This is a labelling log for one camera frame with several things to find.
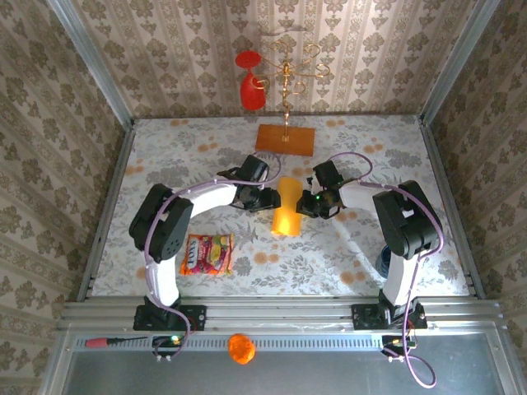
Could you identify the red wine glass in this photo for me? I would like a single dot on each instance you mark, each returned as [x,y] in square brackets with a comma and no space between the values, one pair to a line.
[251,94]

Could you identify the blue cup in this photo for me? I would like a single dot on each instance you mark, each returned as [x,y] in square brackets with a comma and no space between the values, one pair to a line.
[383,263]

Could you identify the gold glass rack wooden base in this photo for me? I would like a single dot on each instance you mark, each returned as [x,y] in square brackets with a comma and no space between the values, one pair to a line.
[284,142]

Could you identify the orange candy bag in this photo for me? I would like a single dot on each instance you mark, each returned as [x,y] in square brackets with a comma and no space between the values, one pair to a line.
[208,255]

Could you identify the orange mesh ball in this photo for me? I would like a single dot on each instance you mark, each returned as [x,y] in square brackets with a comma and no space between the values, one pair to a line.
[241,349]

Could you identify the floral tablecloth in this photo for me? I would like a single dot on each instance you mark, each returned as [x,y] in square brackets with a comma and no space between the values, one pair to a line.
[321,255]

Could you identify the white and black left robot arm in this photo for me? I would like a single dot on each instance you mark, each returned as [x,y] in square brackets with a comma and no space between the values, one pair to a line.
[164,230]

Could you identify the black controller board with LED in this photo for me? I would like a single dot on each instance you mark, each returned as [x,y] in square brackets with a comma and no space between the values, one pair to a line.
[393,342]
[166,343]

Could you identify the aluminium frame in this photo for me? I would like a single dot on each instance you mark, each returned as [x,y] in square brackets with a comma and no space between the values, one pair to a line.
[107,90]

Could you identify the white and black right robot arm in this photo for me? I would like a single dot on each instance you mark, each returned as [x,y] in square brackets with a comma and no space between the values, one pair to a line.
[411,222]

